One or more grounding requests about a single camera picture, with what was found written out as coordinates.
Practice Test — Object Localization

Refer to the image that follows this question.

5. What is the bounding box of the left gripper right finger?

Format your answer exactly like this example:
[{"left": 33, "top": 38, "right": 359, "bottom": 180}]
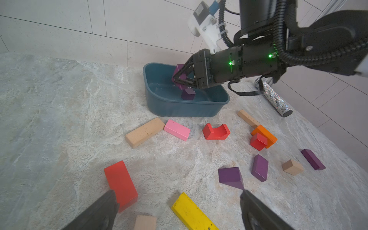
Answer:
[{"left": 240, "top": 190, "right": 294, "bottom": 230}]

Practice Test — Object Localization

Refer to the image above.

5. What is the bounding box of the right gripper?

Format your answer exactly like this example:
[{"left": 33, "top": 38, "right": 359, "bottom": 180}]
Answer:
[{"left": 174, "top": 43, "right": 279, "bottom": 89}]

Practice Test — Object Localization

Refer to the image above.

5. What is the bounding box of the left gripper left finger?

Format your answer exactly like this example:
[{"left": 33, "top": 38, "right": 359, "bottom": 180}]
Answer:
[{"left": 63, "top": 190, "right": 119, "bottom": 230}]

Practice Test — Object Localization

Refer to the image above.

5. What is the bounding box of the small purple cube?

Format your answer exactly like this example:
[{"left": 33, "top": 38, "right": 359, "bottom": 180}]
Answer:
[{"left": 181, "top": 88, "right": 196, "bottom": 101}]

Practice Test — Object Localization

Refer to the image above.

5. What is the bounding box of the teal storage bin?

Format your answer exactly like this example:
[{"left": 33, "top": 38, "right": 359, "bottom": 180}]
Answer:
[{"left": 143, "top": 63, "right": 230, "bottom": 117}]

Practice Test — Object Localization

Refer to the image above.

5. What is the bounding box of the purple slanted brick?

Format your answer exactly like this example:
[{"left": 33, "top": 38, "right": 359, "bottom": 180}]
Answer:
[{"left": 251, "top": 154, "right": 269, "bottom": 182}]

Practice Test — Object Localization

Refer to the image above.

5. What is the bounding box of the purple wedge brick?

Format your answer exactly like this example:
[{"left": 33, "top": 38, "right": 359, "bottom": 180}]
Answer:
[{"left": 218, "top": 167, "right": 244, "bottom": 190}]

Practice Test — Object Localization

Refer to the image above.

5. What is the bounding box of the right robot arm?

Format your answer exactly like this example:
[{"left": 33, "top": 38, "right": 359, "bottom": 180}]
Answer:
[{"left": 172, "top": 1, "right": 368, "bottom": 89}]

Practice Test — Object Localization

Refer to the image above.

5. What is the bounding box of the natural wood brick left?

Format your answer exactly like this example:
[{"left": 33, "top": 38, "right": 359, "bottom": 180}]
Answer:
[{"left": 134, "top": 215, "right": 157, "bottom": 230}]

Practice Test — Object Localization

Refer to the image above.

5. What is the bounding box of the red rectangular brick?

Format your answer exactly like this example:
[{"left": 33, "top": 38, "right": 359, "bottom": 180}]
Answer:
[{"left": 104, "top": 161, "right": 138, "bottom": 212}]

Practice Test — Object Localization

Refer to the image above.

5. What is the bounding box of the pink brick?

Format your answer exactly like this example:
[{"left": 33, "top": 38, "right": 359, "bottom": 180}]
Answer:
[{"left": 164, "top": 119, "right": 191, "bottom": 141}]

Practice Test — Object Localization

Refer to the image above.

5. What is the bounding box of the red arch brick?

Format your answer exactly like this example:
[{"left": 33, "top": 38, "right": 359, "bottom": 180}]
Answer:
[{"left": 203, "top": 124, "right": 231, "bottom": 140}]

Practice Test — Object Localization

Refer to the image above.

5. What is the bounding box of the small natural wood cube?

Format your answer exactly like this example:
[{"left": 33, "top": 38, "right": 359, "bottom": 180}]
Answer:
[{"left": 282, "top": 160, "right": 304, "bottom": 176}]

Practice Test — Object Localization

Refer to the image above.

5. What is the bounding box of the natural wood brick right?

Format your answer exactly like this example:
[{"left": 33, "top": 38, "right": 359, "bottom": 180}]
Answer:
[{"left": 237, "top": 110, "right": 260, "bottom": 129}]

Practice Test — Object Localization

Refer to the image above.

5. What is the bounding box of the yellow long brick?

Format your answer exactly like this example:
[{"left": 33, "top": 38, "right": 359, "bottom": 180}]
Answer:
[{"left": 171, "top": 193, "right": 219, "bottom": 230}]

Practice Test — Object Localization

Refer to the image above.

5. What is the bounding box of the small red cube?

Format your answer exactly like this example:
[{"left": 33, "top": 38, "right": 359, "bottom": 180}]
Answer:
[{"left": 250, "top": 133, "right": 268, "bottom": 151}]

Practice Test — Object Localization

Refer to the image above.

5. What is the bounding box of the orange brick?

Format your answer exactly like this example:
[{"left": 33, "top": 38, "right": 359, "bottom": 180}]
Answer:
[{"left": 251, "top": 125, "right": 278, "bottom": 149}]

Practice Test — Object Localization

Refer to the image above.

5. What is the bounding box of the purple flat brick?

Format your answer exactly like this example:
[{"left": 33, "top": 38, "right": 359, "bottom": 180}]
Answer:
[{"left": 301, "top": 149, "right": 326, "bottom": 171}]

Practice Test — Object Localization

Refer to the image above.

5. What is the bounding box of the long natural wood brick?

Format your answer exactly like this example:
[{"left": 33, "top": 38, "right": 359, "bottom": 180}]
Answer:
[{"left": 125, "top": 117, "right": 165, "bottom": 148}]

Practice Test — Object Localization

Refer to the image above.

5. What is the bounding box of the glittery silver cylinder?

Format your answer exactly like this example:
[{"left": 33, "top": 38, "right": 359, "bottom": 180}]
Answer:
[{"left": 255, "top": 78, "right": 293, "bottom": 117}]

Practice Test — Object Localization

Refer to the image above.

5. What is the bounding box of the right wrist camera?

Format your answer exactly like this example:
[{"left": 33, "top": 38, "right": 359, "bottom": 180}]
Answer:
[{"left": 188, "top": 1, "right": 227, "bottom": 55}]

